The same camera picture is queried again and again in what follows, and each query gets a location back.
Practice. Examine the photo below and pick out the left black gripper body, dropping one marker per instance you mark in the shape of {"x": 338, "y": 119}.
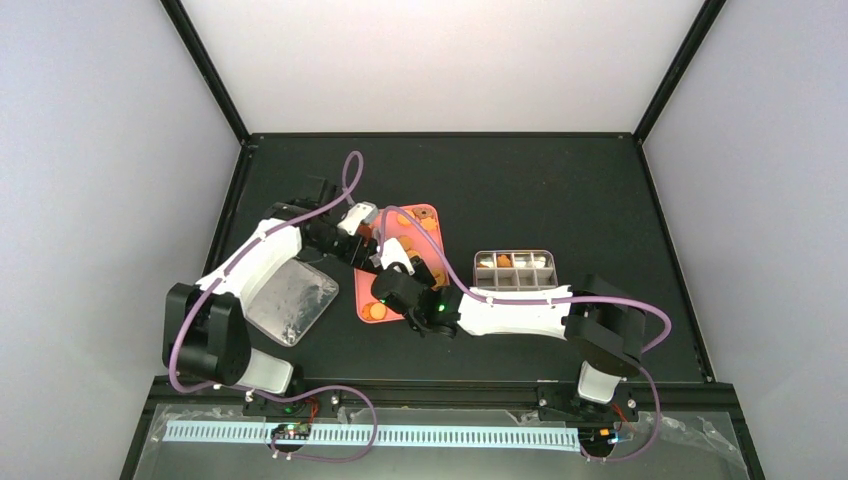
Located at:
{"x": 348, "y": 253}

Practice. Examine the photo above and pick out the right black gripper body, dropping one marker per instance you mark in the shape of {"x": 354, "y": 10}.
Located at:
{"x": 424, "y": 272}

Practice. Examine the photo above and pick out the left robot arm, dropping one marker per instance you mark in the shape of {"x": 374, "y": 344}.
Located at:
{"x": 206, "y": 341}

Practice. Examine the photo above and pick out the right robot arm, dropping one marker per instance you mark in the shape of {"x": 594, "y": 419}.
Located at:
{"x": 606, "y": 331}

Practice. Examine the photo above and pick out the orange flower cookie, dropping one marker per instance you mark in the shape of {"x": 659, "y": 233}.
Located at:
{"x": 430, "y": 223}

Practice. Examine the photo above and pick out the brown flower jam cookie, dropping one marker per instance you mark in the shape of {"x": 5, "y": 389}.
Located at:
{"x": 422, "y": 213}

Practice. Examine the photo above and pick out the white divided cookie tin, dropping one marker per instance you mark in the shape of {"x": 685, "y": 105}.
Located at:
{"x": 515, "y": 270}

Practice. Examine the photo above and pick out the clear plastic tin lid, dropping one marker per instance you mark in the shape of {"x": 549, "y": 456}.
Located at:
{"x": 290, "y": 302}

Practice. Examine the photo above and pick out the left base circuit board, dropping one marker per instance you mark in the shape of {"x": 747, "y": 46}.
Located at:
{"x": 293, "y": 432}

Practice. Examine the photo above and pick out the base circuit board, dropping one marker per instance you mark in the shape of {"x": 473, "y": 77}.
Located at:
{"x": 293, "y": 432}
{"x": 603, "y": 436}

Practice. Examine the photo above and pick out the right base circuit board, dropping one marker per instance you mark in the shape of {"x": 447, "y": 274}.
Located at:
{"x": 603, "y": 436}

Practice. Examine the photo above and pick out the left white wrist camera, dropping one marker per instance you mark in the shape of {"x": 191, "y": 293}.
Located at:
{"x": 360, "y": 214}

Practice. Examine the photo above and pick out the white slotted cable duct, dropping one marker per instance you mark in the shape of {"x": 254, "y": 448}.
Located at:
{"x": 422, "y": 436}

